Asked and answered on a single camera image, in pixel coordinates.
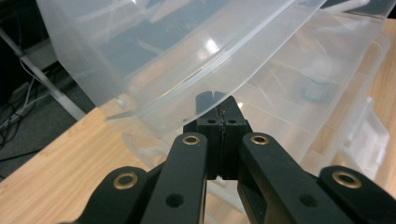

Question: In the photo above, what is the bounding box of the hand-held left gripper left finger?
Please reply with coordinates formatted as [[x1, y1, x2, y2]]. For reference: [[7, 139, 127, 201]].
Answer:
[[183, 91, 224, 181]]

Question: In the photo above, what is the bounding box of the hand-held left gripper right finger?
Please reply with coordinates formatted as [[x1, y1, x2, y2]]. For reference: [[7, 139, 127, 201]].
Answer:
[[214, 91, 253, 181]]

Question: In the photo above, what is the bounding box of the small green jar white lid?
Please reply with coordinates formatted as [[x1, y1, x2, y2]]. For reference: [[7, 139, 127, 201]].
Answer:
[[301, 68, 332, 104]]

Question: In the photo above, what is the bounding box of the clear plastic storage box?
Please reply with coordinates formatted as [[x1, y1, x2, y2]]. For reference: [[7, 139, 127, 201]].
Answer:
[[35, 0, 396, 217]]

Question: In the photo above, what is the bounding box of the grey metal stand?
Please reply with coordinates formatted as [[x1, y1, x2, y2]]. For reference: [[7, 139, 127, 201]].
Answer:
[[0, 27, 87, 121]]

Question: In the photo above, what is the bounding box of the tangle of floor cables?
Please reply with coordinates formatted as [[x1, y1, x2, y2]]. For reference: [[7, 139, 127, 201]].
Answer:
[[0, 59, 50, 162]]

